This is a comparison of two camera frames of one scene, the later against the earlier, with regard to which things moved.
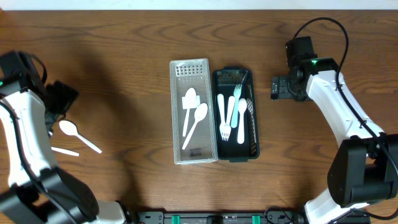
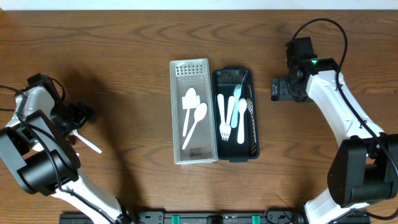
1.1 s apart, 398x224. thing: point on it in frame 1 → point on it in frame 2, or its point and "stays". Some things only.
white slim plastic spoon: [200, 112] stays
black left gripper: [63, 96] → [76, 119]
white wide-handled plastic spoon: [242, 106] stays
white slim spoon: [69, 127] stays
